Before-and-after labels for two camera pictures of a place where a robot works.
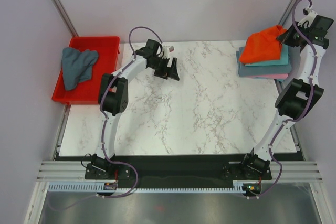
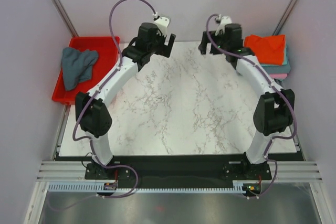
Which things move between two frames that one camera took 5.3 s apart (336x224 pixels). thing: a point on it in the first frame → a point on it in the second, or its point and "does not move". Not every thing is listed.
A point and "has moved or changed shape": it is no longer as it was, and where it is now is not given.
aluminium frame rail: x=75 y=171 does not move
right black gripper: x=285 y=37 → x=203 y=45
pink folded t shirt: x=275 y=76 does not move
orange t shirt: x=263 y=46 has moved or changed shape
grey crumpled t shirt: x=77 y=66 does not move
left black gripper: x=168 y=73 → x=168 y=49
